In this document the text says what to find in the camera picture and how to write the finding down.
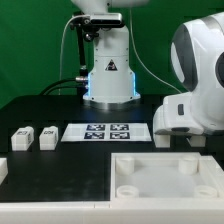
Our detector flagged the black cables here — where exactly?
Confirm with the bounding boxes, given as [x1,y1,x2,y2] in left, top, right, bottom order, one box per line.
[39,77,89,96]

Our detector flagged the black camera on mount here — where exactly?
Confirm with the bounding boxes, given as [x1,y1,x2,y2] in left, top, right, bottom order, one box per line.
[69,13,124,42]

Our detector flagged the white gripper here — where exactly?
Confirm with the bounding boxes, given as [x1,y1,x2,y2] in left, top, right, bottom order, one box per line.
[153,92,206,148]

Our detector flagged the white obstacle fence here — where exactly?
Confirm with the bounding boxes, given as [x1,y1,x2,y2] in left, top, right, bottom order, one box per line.
[0,157,224,224]

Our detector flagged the white square tabletop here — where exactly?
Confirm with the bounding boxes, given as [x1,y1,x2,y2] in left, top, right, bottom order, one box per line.
[110,152,224,200]

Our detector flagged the marker sheet with tags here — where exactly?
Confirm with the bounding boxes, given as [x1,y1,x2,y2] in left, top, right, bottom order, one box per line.
[61,123,151,142]

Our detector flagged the black mount pole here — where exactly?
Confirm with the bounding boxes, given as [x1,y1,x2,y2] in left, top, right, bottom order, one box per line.
[76,27,88,97]

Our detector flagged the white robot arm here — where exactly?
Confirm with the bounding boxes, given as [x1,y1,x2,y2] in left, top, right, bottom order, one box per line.
[71,0,224,147]

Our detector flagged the white cable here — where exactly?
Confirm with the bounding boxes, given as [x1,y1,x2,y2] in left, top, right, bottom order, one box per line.
[58,14,84,96]

